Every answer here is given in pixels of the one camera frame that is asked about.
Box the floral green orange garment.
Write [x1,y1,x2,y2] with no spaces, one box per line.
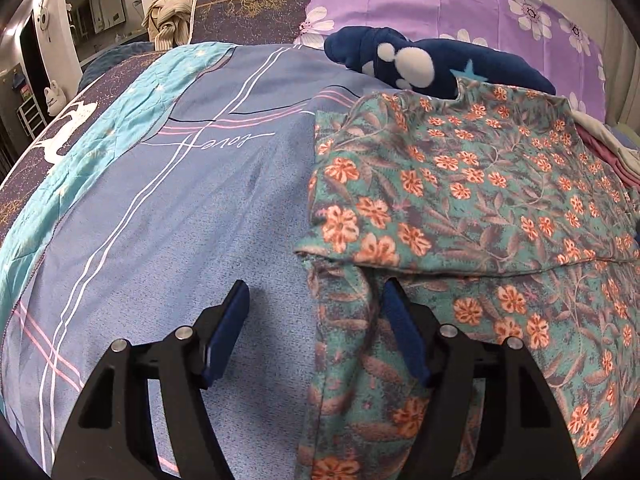
[295,79,639,479]

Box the beige knit clothes pile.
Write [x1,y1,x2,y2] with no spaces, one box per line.
[142,0,195,51]

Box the blue plaid bed sheet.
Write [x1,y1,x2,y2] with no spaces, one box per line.
[1,42,380,479]

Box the pink folded garment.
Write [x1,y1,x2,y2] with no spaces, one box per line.
[576,125,639,190]

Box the beige folded garment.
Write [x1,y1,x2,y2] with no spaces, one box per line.
[572,110,640,176]

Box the dark purple deer blanket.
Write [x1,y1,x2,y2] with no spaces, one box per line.
[1,52,163,240]

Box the white cat figurine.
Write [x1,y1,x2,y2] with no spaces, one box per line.
[44,80,67,117]

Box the navy star plush garment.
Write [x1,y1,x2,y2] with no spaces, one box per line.
[323,26,555,100]

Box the purple floral pillow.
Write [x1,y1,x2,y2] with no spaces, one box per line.
[296,0,605,119]

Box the dark gold-tree pillow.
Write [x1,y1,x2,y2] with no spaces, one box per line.
[190,0,310,46]

